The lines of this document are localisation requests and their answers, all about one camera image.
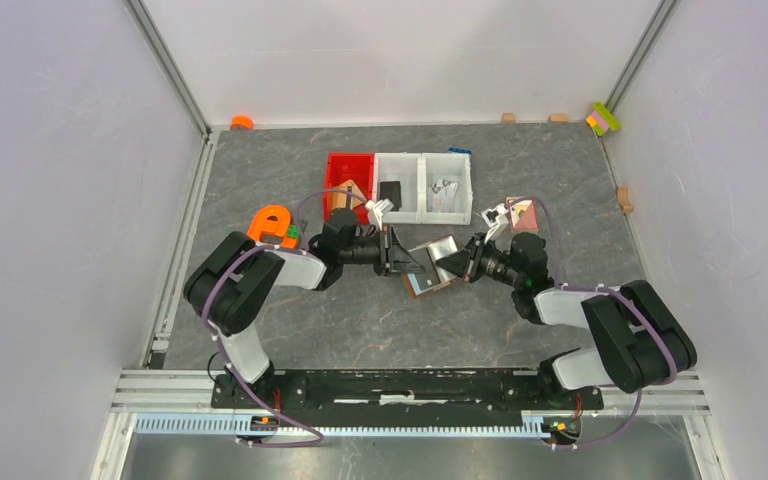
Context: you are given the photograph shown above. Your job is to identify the wooden block middle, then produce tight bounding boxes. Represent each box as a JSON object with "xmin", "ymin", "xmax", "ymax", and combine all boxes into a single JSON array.
[{"xmin": 548, "ymin": 113, "xmax": 570, "ymax": 123}]

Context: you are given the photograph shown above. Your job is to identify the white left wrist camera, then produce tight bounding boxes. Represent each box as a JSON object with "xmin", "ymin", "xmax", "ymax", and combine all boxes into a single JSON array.
[{"xmin": 365, "ymin": 199, "xmax": 394, "ymax": 230}]

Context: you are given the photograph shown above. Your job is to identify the cards in white bin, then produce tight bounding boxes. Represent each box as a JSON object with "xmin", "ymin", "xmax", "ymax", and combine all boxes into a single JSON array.
[{"xmin": 428, "ymin": 178, "xmax": 459, "ymax": 213}]

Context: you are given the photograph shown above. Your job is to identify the cards in red bin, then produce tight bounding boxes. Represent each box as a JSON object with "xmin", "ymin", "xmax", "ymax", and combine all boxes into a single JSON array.
[{"xmin": 327, "ymin": 179, "xmax": 367, "ymax": 211}]

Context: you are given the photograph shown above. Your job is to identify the playing card box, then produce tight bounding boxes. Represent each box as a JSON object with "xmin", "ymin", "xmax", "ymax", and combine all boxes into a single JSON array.
[{"xmin": 506, "ymin": 197, "xmax": 539, "ymax": 233}]

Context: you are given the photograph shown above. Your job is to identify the white plastic bin left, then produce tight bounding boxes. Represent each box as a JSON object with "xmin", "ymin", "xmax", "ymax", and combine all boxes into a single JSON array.
[{"xmin": 375, "ymin": 152, "xmax": 421, "ymax": 224}]

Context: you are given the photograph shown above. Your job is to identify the black card in bin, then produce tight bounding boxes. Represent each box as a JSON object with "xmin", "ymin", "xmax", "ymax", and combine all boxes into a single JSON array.
[{"xmin": 378, "ymin": 181, "xmax": 402, "ymax": 211}]

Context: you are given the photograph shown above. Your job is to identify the orange tape dispenser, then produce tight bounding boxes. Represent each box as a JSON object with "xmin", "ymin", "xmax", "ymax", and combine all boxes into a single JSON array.
[{"xmin": 247, "ymin": 204, "xmax": 300, "ymax": 248}]

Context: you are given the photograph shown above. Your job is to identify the red plastic bin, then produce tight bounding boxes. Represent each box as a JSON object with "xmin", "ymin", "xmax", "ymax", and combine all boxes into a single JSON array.
[{"xmin": 323, "ymin": 152, "xmax": 375, "ymax": 225}]

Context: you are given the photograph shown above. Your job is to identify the wooden arch block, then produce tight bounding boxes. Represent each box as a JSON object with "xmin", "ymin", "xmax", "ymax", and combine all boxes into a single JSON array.
[{"xmin": 616, "ymin": 185, "xmax": 635, "ymax": 215}]

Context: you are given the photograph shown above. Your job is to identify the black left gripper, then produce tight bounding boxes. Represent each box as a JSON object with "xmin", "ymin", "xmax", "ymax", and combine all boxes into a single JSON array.
[{"xmin": 339, "ymin": 226, "xmax": 425, "ymax": 277}]

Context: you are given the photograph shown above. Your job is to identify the white plastic bin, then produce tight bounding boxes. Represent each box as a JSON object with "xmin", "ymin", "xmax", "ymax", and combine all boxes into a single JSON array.
[
  {"xmin": 375, "ymin": 152, "xmax": 421, "ymax": 224},
  {"xmin": 419, "ymin": 152, "xmax": 473, "ymax": 226}
]

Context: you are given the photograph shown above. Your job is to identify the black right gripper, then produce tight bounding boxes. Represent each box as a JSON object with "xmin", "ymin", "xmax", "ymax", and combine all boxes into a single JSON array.
[{"xmin": 435, "ymin": 232, "xmax": 522, "ymax": 289}]

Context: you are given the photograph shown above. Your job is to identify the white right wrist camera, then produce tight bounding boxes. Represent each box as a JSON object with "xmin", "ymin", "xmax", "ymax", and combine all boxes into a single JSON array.
[{"xmin": 480, "ymin": 203, "xmax": 510, "ymax": 243}]

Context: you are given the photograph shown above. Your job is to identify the brown leather card holder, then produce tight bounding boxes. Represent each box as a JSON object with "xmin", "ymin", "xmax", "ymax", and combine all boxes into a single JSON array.
[{"xmin": 402, "ymin": 235, "xmax": 459, "ymax": 299}]

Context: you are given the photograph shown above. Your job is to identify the colourful toy block stack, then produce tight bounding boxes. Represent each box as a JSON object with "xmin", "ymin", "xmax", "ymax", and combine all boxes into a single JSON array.
[{"xmin": 585, "ymin": 102, "xmax": 622, "ymax": 137}]

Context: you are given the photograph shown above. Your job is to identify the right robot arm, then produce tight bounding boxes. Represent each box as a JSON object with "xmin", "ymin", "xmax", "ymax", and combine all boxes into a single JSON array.
[{"xmin": 435, "ymin": 233, "xmax": 698, "ymax": 408}]

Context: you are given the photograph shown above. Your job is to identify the dark grey credit card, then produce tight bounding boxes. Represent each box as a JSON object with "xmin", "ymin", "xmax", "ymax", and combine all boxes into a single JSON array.
[{"xmin": 407, "ymin": 248, "xmax": 442, "ymax": 296}]

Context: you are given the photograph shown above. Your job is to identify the white plastic bin right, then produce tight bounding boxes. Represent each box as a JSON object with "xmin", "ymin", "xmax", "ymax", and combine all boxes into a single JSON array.
[{"xmin": 419, "ymin": 152, "xmax": 473, "ymax": 226}]

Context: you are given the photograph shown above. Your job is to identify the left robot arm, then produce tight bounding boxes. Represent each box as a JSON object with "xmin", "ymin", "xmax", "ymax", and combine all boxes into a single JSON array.
[{"xmin": 184, "ymin": 208, "xmax": 425, "ymax": 408}]

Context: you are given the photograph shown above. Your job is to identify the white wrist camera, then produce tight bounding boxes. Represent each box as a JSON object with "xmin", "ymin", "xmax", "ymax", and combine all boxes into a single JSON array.
[
  {"xmin": 365, "ymin": 199, "xmax": 394, "ymax": 230},
  {"xmin": 480, "ymin": 203, "xmax": 510, "ymax": 243}
]

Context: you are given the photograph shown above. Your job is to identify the green toy block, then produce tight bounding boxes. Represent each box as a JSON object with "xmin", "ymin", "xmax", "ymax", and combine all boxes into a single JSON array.
[{"xmin": 285, "ymin": 225, "xmax": 301, "ymax": 239}]

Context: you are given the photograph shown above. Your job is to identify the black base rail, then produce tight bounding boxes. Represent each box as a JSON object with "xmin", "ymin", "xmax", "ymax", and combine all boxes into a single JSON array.
[{"xmin": 211, "ymin": 368, "xmax": 604, "ymax": 428}]

